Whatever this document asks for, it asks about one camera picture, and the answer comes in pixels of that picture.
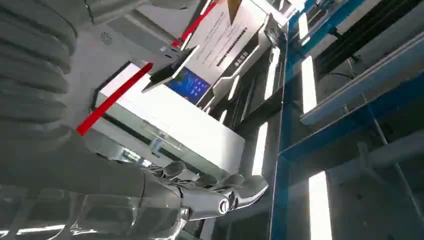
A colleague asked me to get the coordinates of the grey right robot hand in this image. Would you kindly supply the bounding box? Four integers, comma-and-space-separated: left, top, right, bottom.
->
0, 129, 270, 240

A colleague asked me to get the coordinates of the red barrier belt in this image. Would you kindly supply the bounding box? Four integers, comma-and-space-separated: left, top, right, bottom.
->
76, 0, 218, 137

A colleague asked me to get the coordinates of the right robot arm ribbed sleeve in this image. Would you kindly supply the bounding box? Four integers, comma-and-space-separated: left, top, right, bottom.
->
0, 0, 79, 144

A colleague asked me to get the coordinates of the white kiosk stand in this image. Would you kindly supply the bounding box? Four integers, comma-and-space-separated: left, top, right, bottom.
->
64, 0, 290, 134

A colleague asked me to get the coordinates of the dark angled flat panel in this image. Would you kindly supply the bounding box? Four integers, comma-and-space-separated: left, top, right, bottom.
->
141, 45, 200, 94

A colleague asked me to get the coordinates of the ceiling light panel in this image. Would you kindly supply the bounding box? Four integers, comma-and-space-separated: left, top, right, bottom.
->
297, 12, 310, 41
263, 46, 281, 101
252, 121, 269, 176
300, 55, 318, 115
308, 171, 333, 240

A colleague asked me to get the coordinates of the white paper notice sheet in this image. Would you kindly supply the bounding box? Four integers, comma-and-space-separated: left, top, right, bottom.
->
184, 0, 267, 84

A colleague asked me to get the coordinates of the blue steel beam frame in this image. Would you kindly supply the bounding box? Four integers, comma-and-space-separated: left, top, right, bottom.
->
269, 0, 424, 240

